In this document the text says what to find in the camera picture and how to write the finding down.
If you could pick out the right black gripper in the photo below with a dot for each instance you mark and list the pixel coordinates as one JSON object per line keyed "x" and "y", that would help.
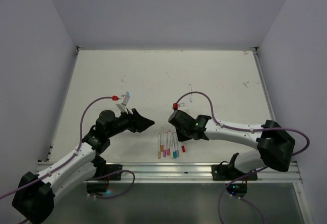
{"x": 181, "y": 137}

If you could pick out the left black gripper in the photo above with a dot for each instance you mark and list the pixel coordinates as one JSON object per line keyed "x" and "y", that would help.
{"x": 137, "y": 122}

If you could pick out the blue cap pen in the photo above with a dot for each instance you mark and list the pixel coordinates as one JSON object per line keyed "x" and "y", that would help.
{"x": 175, "y": 144}

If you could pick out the light blue pen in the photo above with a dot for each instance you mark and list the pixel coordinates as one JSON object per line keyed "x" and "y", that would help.
{"x": 190, "y": 93}

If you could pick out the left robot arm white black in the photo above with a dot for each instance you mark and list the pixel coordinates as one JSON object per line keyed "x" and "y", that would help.
{"x": 37, "y": 193}

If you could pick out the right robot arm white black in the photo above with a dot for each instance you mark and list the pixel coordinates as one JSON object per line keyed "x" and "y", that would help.
{"x": 271, "y": 146}

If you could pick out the pink cap pen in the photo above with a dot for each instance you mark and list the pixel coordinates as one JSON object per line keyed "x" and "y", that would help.
{"x": 166, "y": 148}

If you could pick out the peach cap pen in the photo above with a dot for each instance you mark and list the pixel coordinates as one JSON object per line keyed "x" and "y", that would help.
{"x": 159, "y": 146}

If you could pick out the orange band pen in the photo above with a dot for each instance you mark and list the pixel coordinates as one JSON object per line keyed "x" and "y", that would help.
{"x": 162, "y": 139}

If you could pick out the aluminium mounting rail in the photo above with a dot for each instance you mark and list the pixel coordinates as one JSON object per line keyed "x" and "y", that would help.
{"x": 201, "y": 173}

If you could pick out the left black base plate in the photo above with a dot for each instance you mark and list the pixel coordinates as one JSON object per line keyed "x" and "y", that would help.
{"x": 107, "y": 172}

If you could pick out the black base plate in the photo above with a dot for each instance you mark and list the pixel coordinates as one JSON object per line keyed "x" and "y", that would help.
{"x": 107, "y": 172}
{"x": 226, "y": 172}

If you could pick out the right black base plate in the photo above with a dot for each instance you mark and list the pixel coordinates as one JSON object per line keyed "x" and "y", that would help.
{"x": 226, "y": 172}

